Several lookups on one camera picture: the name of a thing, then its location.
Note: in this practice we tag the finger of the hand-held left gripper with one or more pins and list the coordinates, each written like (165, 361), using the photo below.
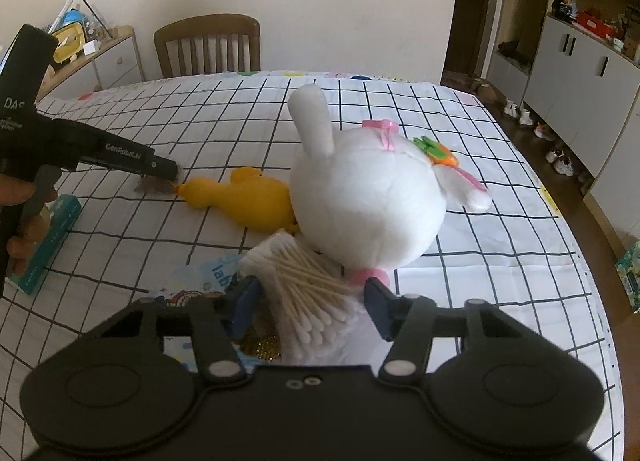
(162, 168)

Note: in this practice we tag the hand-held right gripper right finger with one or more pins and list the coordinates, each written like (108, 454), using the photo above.
(380, 308)

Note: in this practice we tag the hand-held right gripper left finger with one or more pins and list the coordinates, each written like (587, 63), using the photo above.
(245, 308)

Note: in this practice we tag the blue face mask packet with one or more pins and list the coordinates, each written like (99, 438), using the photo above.
(200, 286)

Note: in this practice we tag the pack of cotton swabs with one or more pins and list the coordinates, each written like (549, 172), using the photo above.
(305, 301)

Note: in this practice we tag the yellow rubber chicken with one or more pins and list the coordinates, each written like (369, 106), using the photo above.
(250, 203)

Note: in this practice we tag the person's left hand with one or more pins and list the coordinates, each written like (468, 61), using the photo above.
(12, 191)

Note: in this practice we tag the gold glitter ornament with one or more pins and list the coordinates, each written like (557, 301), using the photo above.
(262, 347)

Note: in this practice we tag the black checked white tablecloth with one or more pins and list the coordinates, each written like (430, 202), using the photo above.
(125, 221)

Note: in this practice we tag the white charger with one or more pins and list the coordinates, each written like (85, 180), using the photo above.
(92, 48)

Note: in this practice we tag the wooden side cabinet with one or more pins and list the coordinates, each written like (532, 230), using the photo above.
(105, 66)

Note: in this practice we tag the blue round toy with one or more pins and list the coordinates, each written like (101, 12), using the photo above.
(72, 17)

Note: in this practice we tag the white plush bunny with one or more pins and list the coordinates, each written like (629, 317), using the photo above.
(370, 191)

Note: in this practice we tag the white and teal flat box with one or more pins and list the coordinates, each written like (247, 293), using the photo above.
(52, 236)

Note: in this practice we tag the wooden chair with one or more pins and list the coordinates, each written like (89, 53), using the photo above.
(207, 43)

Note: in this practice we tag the pink and white shoe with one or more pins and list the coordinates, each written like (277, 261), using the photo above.
(544, 132)

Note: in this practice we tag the green carton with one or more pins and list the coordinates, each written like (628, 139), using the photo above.
(629, 276)

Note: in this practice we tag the dark wooden door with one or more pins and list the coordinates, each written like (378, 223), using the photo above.
(465, 11)

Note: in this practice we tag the red box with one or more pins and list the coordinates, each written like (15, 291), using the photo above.
(597, 25)

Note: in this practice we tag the grey wall cabinet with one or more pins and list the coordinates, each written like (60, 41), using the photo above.
(575, 81)

